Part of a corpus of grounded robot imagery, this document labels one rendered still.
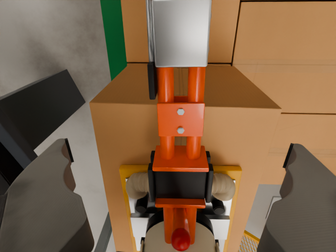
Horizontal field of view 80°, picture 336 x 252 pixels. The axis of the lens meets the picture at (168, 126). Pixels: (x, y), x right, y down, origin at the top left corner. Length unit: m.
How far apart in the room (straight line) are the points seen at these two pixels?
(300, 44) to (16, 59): 1.60
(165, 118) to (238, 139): 0.24
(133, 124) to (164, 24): 0.26
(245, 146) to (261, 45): 0.46
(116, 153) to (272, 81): 0.65
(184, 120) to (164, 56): 0.09
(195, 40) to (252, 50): 0.61
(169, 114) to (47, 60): 1.38
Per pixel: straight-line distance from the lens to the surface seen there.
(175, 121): 0.27
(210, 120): 0.44
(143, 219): 0.57
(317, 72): 0.96
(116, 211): 0.65
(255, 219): 2.32
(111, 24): 1.39
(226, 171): 0.50
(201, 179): 0.33
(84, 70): 1.50
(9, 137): 0.91
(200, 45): 0.24
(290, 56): 0.90
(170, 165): 0.30
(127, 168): 0.50
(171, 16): 0.24
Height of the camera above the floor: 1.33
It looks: 61 degrees down
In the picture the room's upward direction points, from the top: 174 degrees counter-clockwise
